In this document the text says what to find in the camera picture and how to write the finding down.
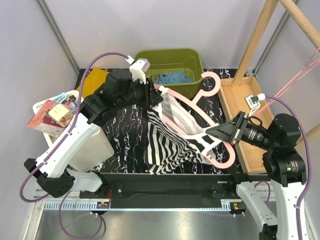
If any white storage box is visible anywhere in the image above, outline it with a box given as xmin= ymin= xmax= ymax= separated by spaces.
xmin=32 ymin=100 xmax=115 ymax=178

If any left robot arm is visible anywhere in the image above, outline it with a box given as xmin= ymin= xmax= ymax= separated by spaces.
xmin=24 ymin=69 xmax=163 ymax=198

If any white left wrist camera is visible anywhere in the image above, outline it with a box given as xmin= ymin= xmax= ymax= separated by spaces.
xmin=126 ymin=55 xmax=151 ymax=85

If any small cream cube box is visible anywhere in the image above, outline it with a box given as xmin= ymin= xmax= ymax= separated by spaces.
xmin=48 ymin=103 xmax=73 ymax=127

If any wooden clothes rack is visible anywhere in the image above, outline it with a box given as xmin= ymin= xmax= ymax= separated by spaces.
xmin=217 ymin=0 xmax=320 ymax=175

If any thin pink wire hanger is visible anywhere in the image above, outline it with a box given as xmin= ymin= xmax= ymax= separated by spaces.
xmin=255 ymin=47 xmax=320 ymax=116

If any aluminium rail frame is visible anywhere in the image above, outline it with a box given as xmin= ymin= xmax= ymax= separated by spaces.
xmin=23 ymin=179 xmax=276 ymax=240

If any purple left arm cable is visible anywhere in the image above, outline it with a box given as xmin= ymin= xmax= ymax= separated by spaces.
xmin=19 ymin=51 xmax=136 ymax=237

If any thick pink plastic hanger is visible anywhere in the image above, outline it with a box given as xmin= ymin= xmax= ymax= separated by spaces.
xmin=154 ymin=71 xmax=236 ymax=169

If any black white striped tank top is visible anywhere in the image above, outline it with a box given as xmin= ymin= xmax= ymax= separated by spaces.
xmin=144 ymin=86 xmax=221 ymax=175

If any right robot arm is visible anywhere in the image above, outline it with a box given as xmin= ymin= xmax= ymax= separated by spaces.
xmin=205 ymin=111 xmax=308 ymax=240

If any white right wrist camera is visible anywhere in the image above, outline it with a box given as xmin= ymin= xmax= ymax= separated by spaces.
xmin=244 ymin=93 xmax=266 ymax=117

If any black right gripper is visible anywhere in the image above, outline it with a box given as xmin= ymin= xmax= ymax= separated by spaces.
xmin=206 ymin=110 xmax=277 ymax=150

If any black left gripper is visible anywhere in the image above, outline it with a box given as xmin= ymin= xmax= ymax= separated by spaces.
xmin=116 ymin=75 xmax=164 ymax=110

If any yellow translucent folder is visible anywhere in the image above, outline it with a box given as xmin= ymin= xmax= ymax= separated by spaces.
xmin=81 ymin=67 xmax=109 ymax=99

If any blue tank top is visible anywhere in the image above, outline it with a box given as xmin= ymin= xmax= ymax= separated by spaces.
xmin=155 ymin=71 xmax=194 ymax=85

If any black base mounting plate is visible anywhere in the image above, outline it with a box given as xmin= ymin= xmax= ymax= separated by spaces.
xmin=47 ymin=172 xmax=268 ymax=210

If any olive green plastic basket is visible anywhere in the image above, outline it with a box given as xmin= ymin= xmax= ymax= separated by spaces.
xmin=134 ymin=48 xmax=203 ymax=99

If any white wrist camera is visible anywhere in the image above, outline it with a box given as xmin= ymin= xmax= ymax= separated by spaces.
xmin=244 ymin=93 xmax=266 ymax=117
xmin=126 ymin=55 xmax=151 ymax=85

